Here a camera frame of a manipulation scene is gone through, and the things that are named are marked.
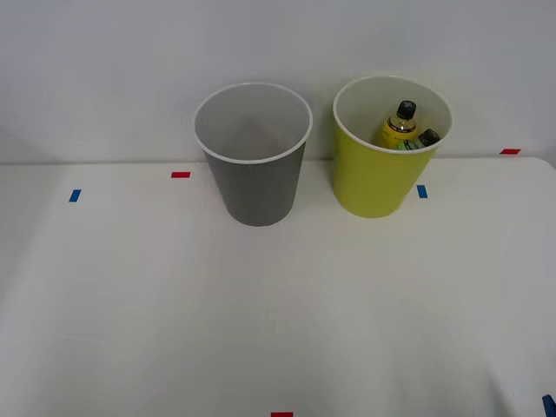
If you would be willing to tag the grey plastic waste bin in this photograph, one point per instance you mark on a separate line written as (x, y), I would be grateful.
(256, 191)

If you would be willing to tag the yellow plastic bottle black cap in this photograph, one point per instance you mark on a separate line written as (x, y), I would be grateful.
(397, 128)

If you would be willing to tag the green plastic bottle black cap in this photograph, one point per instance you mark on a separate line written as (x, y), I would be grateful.
(408, 144)

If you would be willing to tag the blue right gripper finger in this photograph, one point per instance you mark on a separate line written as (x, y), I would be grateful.
(550, 407)

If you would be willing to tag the yellow-green plastic waste bin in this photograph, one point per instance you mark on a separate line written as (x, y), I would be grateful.
(373, 182)

